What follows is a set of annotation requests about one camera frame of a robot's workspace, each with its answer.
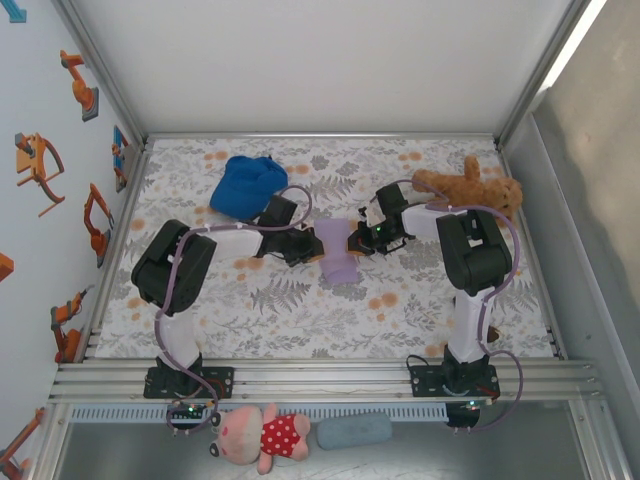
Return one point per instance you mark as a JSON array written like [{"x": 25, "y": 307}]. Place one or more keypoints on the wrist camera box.
[
  {"x": 392, "y": 200},
  {"x": 279, "y": 212}
]

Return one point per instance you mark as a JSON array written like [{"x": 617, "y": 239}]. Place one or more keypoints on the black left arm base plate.
[{"x": 220, "y": 382}]

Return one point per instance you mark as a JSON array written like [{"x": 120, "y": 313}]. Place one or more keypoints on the brown teddy bear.
[{"x": 465, "y": 187}]

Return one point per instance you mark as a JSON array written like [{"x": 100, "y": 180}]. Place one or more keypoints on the grey-blue soft pouch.
[{"x": 355, "y": 431}]

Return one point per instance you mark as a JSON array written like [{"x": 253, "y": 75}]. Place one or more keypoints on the blue wall sticker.
[{"x": 17, "y": 12}]

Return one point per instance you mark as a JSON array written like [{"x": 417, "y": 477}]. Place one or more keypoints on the blue cloth cap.
[{"x": 247, "y": 187}]

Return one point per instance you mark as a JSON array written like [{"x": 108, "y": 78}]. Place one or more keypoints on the lilac paper sheet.
[{"x": 337, "y": 270}]

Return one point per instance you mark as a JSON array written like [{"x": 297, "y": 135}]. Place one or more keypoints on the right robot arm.
[{"x": 472, "y": 260}]

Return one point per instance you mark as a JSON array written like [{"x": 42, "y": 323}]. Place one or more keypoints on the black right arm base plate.
[{"x": 425, "y": 381}]

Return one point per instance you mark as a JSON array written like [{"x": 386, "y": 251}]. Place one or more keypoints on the black controller board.
[
  {"x": 187, "y": 412},
  {"x": 465, "y": 412}
]

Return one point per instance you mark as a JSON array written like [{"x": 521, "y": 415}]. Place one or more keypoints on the floral printed table mat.
[{"x": 300, "y": 320}]

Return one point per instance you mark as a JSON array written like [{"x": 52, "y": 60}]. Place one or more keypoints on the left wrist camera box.
[{"x": 279, "y": 212}]

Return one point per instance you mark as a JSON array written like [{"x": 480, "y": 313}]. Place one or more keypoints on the pink pig plush toy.
[{"x": 250, "y": 435}]

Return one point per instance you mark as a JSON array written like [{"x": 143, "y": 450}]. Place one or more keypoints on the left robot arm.
[{"x": 175, "y": 265}]

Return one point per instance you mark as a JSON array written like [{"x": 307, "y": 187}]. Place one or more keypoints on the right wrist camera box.
[{"x": 392, "y": 200}]

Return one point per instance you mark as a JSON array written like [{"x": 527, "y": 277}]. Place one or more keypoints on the aluminium extrusion frame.
[{"x": 320, "y": 380}]

